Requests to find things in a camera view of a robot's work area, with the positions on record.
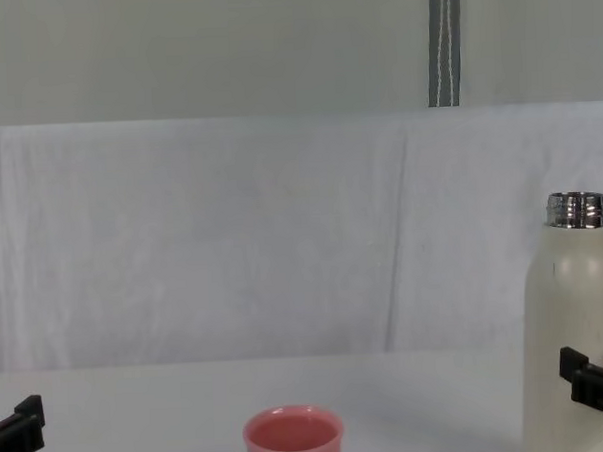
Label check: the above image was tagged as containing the white curtain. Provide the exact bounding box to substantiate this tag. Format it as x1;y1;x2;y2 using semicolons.
0;99;603;373

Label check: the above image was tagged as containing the cream vacuum bottle steel neck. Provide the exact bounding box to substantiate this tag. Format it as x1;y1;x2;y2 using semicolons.
511;190;603;452

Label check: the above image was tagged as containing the grey striped post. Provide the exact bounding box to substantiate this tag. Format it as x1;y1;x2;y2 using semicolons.
423;0;465;109

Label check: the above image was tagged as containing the pink cup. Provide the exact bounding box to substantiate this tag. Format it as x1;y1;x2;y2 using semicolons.
241;402;345;452

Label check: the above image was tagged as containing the white table cloth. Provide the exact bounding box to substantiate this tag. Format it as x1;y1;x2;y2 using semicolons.
0;343;603;452

